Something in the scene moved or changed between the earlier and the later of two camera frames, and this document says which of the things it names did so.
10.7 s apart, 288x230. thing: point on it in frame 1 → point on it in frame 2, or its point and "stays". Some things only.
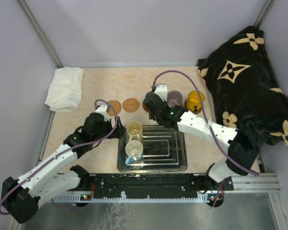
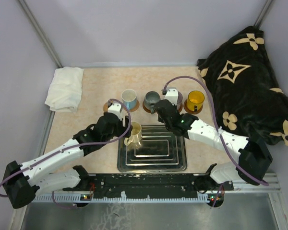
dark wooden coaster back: (145, 108) stays
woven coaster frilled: (116, 106) → (105, 107)
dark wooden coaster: (185, 105) stays
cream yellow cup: (134, 131) stays
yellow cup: (193, 101) stays
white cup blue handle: (134, 150) → (129, 97)
